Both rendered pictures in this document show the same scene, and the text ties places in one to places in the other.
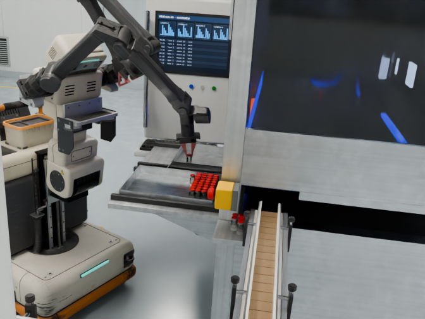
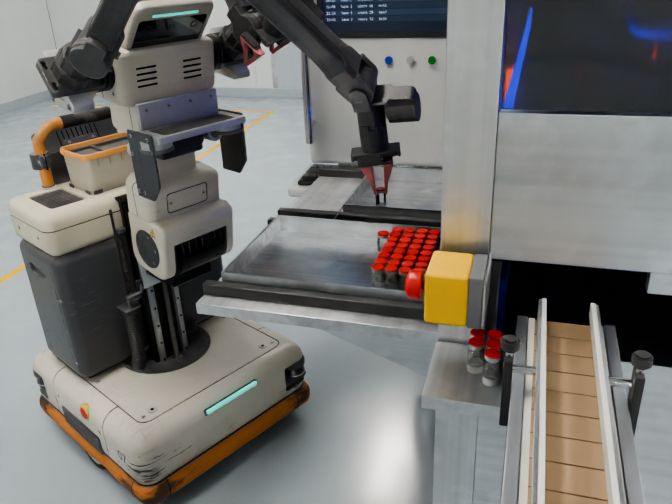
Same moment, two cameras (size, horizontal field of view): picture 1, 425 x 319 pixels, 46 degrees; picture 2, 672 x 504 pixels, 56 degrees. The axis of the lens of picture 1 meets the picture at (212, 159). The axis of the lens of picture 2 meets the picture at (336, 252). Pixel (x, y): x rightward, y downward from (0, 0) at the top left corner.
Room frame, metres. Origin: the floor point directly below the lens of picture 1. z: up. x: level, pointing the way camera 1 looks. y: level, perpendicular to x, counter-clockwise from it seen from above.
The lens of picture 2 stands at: (0.74, -0.04, 1.39)
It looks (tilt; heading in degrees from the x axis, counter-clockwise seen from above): 25 degrees down; 11
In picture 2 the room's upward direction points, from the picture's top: 3 degrees counter-clockwise
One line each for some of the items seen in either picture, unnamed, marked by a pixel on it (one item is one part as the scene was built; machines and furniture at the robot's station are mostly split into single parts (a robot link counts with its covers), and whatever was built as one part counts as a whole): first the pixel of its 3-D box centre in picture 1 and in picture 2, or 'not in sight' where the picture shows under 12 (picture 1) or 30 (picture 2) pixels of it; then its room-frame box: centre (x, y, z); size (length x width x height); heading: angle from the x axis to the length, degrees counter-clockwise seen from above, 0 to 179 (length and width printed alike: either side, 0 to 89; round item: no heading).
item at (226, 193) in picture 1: (226, 195); (455, 288); (1.48, -0.05, 0.99); 0.08 x 0.07 x 0.07; 83
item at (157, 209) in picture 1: (191, 176); (385, 235); (1.92, 0.08, 0.87); 0.70 x 0.48 x 0.02; 173
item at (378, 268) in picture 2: (195, 186); (388, 258); (1.74, 0.06, 0.90); 0.18 x 0.02 x 0.05; 173
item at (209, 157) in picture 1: (214, 159); (433, 195); (2.08, -0.01, 0.90); 0.34 x 0.26 x 0.04; 83
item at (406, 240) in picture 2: (201, 187); (401, 259); (1.74, 0.04, 0.90); 0.18 x 0.02 x 0.05; 173
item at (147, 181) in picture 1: (172, 185); (340, 257); (1.75, 0.14, 0.90); 0.34 x 0.26 x 0.04; 83
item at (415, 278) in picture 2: (213, 193); (420, 284); (1.48, -0.01, 0.99); 0.04 x 0.04 x 0.04; 83
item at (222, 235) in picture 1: (236, 233); (481, 379); (1.46, -0.09, 0.87); 0.14 x 0.13 x 0.02; 83
